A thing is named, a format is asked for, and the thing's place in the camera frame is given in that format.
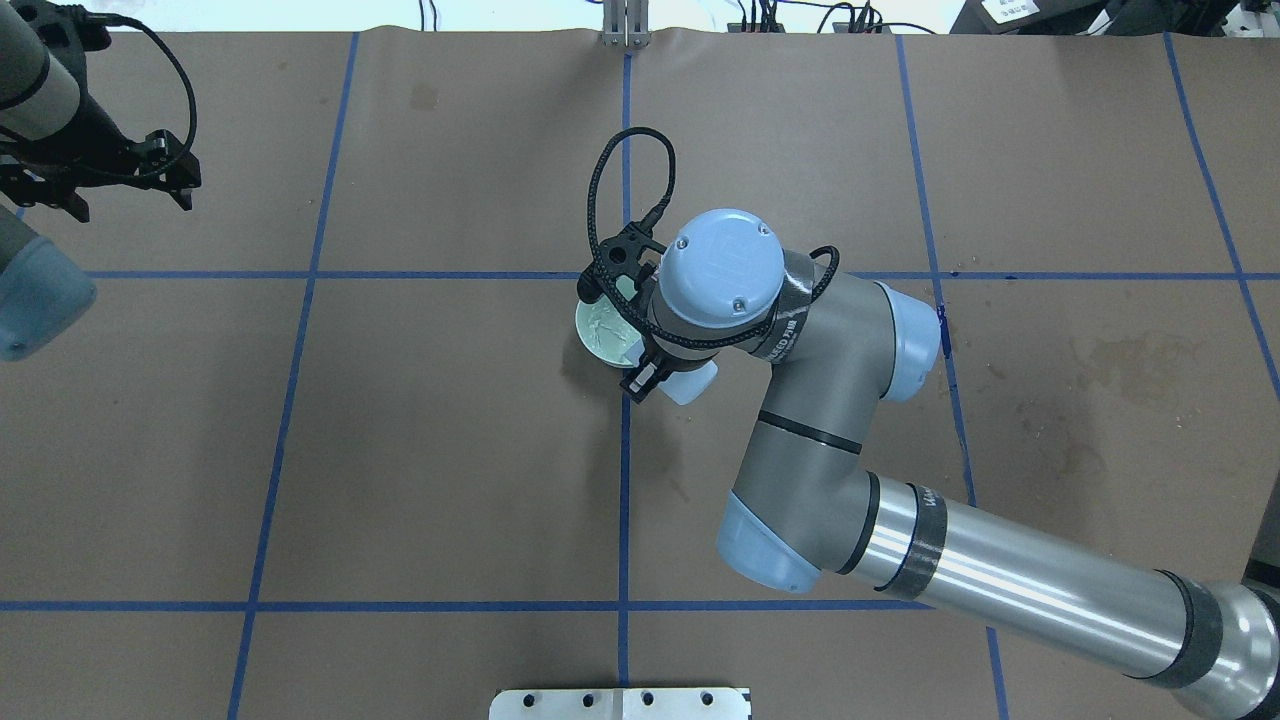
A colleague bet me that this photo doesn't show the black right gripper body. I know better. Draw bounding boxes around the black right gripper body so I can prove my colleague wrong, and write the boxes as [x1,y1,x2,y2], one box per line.
[625,290,678,375]

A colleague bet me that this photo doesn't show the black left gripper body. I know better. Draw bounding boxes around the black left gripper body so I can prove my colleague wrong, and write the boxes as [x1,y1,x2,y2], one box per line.
[29,95,141,187]

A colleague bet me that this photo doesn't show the light blue plastic cup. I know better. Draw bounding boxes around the light blue plastic cup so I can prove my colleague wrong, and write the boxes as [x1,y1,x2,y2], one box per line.
[658,360,718,406]

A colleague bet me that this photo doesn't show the mint green ceramic bowl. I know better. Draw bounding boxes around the mint green ceramic bowl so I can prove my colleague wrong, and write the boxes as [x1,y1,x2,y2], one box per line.
[573,297,644,369]

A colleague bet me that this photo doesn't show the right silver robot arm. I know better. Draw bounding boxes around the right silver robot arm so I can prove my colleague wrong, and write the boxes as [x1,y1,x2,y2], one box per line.
[621,278,1277,719]

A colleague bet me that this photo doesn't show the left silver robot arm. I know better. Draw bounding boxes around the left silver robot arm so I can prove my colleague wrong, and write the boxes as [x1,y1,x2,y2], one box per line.
[1,1,202,363]

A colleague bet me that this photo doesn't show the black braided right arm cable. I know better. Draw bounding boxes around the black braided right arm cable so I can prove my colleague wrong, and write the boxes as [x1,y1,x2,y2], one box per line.
[588,127,841,354]

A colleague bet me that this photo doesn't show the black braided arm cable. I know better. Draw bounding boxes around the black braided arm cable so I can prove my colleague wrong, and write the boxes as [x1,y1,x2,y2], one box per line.
[60,5,198,186]
[588,127,841,354]

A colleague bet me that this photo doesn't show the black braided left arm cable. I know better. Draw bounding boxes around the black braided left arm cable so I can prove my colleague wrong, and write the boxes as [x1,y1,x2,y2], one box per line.
[60,5,198,186]

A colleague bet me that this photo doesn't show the white pedestal column base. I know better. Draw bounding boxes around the white pedestal column base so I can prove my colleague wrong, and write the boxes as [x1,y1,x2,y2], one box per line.
[488,685,754,719]

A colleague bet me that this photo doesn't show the aluminium frame post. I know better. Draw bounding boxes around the aluminium frame post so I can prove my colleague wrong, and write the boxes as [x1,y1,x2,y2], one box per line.
[596,0,652,50]

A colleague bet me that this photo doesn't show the small electronics board with wires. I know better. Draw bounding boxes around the small electronics board with wires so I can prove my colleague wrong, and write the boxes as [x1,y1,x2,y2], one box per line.
[726,1,887,35]

